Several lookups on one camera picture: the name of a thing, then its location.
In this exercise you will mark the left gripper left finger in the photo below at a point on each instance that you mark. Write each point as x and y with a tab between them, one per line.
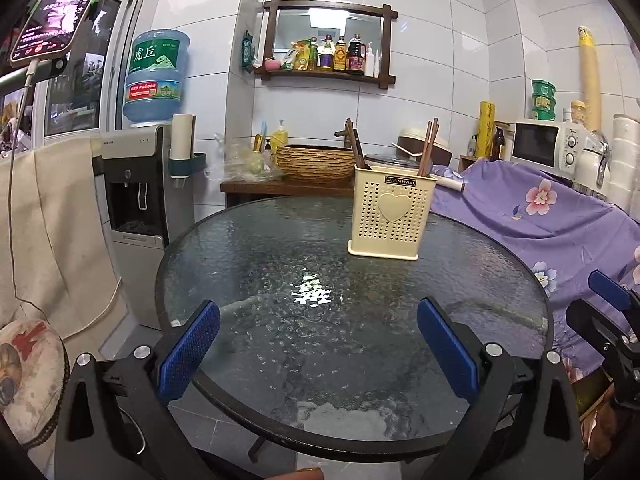
158	375

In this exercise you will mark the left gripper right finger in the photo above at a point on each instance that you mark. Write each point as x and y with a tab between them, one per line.
480	373

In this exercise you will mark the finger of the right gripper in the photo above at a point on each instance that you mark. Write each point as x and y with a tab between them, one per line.
607	287
596	328

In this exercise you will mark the brown wooden chopstick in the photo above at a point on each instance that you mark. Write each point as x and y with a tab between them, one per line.
355	143
433	139
426	150

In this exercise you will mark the black chopstick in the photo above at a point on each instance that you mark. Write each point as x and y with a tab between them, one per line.
360	159

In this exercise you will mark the purple floral cloth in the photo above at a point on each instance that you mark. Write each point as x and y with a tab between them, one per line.
560	234

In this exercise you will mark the white thermos jug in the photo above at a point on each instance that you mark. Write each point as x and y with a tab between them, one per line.
592	175

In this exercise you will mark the round patterned cushion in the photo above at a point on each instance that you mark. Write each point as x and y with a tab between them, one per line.
34	374

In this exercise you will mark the white microwave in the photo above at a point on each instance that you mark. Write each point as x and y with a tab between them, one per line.
551	147

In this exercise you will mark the beige cloth cover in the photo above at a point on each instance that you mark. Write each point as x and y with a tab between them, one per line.
54	258

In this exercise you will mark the round glass table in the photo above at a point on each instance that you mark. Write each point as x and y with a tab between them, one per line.
319	350

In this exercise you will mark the brown glass bottle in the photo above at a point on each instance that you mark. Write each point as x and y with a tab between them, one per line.
498	144

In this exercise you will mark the yellow box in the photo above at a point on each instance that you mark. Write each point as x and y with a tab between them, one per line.
485	130

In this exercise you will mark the water dispenser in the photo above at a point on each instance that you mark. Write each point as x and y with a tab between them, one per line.
148	210

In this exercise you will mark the cream plastic utensil holder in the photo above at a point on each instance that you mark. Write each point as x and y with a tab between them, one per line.
389	213

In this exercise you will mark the beige rolled mat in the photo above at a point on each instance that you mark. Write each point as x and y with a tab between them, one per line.
591	84

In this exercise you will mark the green stacked tubs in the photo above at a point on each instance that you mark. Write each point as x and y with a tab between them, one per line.
543	100

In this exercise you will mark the wooden counter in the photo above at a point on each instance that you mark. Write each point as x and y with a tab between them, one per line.
237	192

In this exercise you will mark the woven basket sink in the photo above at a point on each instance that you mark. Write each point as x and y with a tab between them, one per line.
315	163

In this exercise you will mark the brass faucet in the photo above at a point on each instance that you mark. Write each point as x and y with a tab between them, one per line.
346	134

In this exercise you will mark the yellow soap bottle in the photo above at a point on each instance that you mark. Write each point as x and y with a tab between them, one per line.
278	139

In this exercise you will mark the blue water bottle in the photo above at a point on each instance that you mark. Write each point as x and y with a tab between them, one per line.
155	76

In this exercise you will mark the dark soy sauce bottle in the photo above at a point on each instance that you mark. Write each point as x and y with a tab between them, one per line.
356	56

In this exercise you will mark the wooden wall shelf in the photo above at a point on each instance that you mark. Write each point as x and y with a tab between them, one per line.
309	38

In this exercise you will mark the smartphone on mount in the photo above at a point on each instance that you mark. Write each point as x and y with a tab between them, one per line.
49	31

